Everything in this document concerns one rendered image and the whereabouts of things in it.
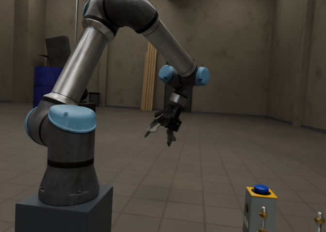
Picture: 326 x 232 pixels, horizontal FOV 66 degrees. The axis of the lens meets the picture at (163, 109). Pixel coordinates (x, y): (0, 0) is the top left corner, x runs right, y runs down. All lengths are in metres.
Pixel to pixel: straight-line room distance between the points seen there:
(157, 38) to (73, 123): 0.40
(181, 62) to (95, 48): 0.31
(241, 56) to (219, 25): 1.54
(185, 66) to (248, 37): 9.98
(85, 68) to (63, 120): 0.23
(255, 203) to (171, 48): 0.55
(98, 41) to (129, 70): 10.03
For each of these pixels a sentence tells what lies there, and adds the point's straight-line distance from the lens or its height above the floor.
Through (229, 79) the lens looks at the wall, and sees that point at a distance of 10.54.
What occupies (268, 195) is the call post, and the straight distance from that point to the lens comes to 0.80.
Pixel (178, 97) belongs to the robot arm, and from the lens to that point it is 1.15.
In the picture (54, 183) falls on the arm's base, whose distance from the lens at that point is 0.68.
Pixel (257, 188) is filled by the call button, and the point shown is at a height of 0.33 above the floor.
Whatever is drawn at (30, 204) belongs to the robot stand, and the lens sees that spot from 0.71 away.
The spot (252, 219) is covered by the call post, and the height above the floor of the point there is 0.25.
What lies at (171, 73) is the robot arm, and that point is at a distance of 1.07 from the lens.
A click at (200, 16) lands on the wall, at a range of 10.95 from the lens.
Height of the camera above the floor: 0.57
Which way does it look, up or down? 3 degrees down
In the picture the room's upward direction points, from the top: 3 degrees clockwise
